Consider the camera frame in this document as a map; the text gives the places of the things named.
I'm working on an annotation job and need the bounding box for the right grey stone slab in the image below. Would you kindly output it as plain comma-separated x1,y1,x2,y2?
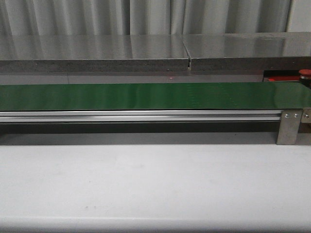
182,32,311,72

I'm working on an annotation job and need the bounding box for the left grey stone slab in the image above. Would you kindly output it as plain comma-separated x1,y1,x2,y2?
0,35,189,73

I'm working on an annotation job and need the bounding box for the red plastic tray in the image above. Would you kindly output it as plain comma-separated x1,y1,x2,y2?
267,75,300,82

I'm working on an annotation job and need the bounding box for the green conveyor belt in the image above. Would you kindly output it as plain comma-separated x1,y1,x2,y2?
0,82,311,111

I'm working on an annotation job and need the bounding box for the grey stone slab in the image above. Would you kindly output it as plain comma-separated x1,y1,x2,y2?
0,35,189,73
182,32,311,72

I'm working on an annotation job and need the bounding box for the grey pleated curtain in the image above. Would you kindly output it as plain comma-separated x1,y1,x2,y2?
0,0,291,35

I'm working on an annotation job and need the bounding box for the aluminium conveyor side rail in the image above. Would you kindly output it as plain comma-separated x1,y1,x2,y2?
0,110,282,124

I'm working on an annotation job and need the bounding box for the steel conveyor support bracket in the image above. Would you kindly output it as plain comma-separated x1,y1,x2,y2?
276,110,302,145

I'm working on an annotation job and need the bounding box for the red mushroom button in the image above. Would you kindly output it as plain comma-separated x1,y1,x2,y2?
299,69,311,88

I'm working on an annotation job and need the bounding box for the steel conveyor end plate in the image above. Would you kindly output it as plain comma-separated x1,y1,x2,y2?
301,108,311,124

